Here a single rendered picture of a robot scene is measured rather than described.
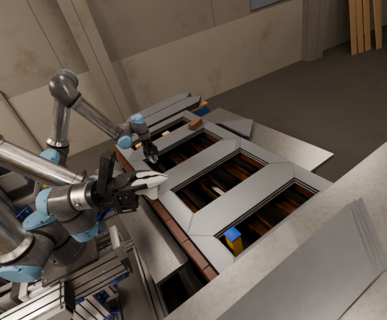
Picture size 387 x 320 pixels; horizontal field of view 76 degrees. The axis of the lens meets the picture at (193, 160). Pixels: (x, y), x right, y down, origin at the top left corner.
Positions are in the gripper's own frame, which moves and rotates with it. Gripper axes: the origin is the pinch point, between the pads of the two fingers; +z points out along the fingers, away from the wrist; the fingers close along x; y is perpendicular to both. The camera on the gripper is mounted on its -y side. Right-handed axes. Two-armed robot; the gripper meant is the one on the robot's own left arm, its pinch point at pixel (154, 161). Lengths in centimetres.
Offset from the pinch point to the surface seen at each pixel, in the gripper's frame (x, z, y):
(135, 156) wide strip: -5.7, 5.8, -27.1
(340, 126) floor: 230, 91, -7
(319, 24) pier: 418, 29, -177
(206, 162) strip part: 27.4, 5.9, 22.4
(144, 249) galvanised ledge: -34, 23, 41
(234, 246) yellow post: 1, 7, 82
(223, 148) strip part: 44.5, 5.9, 18.5
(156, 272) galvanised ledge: -34, 23, 58
